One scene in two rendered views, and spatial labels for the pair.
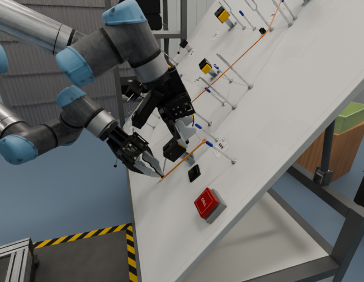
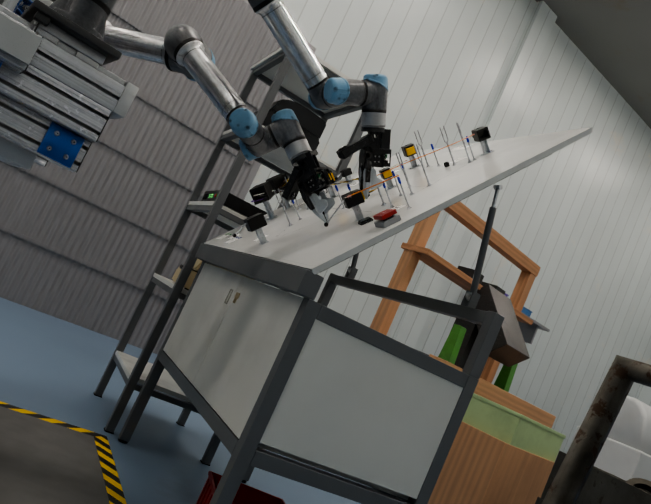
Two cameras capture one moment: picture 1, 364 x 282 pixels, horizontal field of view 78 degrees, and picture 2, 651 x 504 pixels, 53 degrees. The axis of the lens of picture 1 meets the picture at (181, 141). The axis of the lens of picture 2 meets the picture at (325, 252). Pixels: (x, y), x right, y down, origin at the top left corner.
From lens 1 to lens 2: 155 cm
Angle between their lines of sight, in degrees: 33
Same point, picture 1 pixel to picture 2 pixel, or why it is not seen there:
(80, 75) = (342, 94)
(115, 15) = (377, 77)
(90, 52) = (354, 86)
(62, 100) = (284, 114)
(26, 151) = (254, 126)
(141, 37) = (383, 96)
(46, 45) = (310, 72)
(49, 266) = not seen: outside the picture
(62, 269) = not seen: outside the picture
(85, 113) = (296, 132)
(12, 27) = (301, 52)
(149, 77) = (374, 122)
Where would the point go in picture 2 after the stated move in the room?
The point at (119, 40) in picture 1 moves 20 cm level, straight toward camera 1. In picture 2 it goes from (371, 90) to (406, 77)
